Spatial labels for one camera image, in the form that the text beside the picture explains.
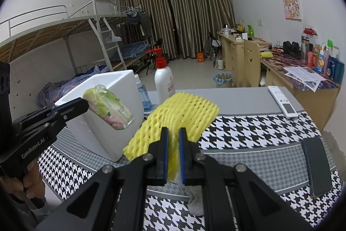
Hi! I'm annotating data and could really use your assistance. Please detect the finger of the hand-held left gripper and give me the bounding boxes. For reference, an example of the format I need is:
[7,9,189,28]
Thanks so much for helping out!
[40,100,90,141]
[12,97,85,129]

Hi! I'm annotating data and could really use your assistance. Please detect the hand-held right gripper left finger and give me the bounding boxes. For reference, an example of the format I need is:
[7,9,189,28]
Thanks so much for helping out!
[35,127,170,231]

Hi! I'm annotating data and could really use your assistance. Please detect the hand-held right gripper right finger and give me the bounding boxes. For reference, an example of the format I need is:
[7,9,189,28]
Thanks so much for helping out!
[178,127,314,231]

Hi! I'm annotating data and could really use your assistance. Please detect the clear green pink wipes packet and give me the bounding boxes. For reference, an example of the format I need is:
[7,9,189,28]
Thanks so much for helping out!
[82,84,135,130]

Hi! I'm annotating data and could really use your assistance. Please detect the yellow foam net sleeve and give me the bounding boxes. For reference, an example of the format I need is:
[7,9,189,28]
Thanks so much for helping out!
[123,92,220,183]

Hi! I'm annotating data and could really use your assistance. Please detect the white foam box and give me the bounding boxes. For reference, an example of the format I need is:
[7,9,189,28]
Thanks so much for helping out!
[54,69,145,162]

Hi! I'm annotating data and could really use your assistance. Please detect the grey sock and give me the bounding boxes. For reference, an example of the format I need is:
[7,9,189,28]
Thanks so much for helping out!
[186,186,210,216]

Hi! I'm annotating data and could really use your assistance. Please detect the person's left hand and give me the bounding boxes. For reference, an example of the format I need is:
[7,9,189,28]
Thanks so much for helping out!
[0,161,46,204]

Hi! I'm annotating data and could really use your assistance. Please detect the blue orange quilt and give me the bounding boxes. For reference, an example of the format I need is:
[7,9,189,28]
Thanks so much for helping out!
[36,66,109,108]

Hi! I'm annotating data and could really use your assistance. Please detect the clear blue sanitiser bottle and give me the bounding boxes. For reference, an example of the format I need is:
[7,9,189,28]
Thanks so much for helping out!
[134,74,152,112]

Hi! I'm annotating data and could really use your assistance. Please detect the houndstooth table mat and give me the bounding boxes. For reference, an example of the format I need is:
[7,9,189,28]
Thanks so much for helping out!
[35,86,338,231]

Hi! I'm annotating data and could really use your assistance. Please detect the white bunk bed ladder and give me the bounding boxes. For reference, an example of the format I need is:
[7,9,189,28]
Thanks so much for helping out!
[88,17,127,72]

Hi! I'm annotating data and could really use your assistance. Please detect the white red pump lotion bottle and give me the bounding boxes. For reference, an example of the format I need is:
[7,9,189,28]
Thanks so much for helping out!
[146,47,176,104]

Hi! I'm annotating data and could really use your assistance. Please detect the white metal bunk bed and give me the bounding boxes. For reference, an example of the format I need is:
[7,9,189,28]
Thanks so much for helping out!
[0,5,127,102]

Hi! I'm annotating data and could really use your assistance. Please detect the white clothes hanger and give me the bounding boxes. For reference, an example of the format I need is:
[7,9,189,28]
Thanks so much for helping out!
[104,31,122,43]

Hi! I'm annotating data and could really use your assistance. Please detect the bunk bed with blue mattress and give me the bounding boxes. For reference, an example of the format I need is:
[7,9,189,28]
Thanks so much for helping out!
[114,5,154,69]

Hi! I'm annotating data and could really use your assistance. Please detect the blue trash bin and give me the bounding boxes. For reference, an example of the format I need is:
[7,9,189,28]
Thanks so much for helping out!
[213,72,234,89]

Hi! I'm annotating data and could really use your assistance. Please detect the black folding chair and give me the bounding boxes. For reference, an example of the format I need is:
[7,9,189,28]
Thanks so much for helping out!
[144,38,164,74]

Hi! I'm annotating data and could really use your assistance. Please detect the dark hanging clothes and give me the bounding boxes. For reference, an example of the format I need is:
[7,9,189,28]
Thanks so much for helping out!
[126,12,152,37]

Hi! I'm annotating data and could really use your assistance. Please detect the light wooden desk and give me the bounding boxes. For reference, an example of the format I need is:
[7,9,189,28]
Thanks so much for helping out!
[218,32,272,87]

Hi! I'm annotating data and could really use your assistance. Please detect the white remote control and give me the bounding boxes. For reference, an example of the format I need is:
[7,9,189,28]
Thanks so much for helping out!
[268,86,298,119]

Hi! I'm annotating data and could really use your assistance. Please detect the brown curtain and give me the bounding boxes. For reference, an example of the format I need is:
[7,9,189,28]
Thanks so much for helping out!
[115,0,177,61]
[168,0,235,60]

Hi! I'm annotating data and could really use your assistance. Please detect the wooden chair with smiley cutout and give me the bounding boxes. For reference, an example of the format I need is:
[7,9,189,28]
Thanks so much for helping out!
[243,39,261,88]

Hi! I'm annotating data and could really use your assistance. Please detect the black phone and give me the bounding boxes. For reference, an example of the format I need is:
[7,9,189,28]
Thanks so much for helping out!
[301,137,332,199]

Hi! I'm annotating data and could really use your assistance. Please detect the wooden desk with patterned mat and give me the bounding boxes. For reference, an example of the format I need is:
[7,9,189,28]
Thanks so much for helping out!
[259,50,345,131]

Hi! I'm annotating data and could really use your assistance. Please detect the printed paper sheets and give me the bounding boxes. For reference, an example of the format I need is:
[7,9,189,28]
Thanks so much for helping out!
[284,66,327,92]

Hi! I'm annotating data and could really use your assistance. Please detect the cluster of toiletry bottles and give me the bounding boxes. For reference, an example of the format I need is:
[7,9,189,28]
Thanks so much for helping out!
[301,28,345,82]

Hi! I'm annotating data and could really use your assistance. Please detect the pink cartoon wall poster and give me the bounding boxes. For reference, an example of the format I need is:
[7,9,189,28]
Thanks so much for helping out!
[282,0,302,21]

